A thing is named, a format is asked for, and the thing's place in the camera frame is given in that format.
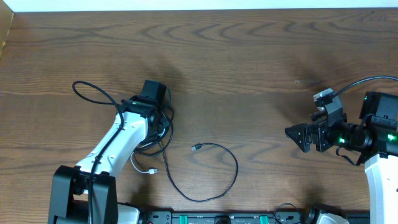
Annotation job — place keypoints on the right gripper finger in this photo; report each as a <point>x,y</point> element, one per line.
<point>297,130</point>
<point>303,141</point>

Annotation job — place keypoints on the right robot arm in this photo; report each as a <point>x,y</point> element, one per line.
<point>375,138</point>

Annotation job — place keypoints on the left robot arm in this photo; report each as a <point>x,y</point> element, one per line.
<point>86,192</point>

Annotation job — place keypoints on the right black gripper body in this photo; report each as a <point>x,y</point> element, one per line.
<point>324,137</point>

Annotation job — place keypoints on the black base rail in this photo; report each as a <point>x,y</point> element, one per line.
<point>285,213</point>

